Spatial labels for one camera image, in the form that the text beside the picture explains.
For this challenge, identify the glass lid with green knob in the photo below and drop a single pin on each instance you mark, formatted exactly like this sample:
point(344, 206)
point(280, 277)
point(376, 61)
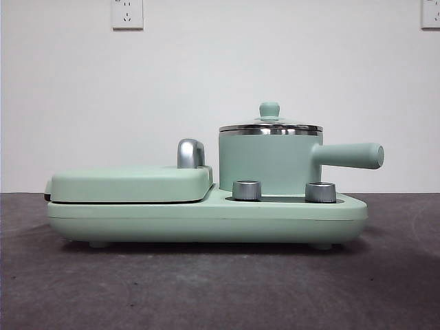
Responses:
point(269, 110)

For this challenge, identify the silver control knob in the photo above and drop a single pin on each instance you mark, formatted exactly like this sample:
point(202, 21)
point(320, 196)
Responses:
point(247, 190)
point(320, 193)

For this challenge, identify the mint green breakfast machine base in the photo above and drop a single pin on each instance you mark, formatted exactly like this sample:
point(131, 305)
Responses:
point(240, 216)

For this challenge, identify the mint green griddle cover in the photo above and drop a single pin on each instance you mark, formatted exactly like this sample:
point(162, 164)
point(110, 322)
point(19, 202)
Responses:
point(127, 185)

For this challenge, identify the white wall socket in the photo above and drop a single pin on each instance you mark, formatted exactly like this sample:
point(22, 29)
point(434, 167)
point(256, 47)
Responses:
point(431, 13)
point(128, 15)

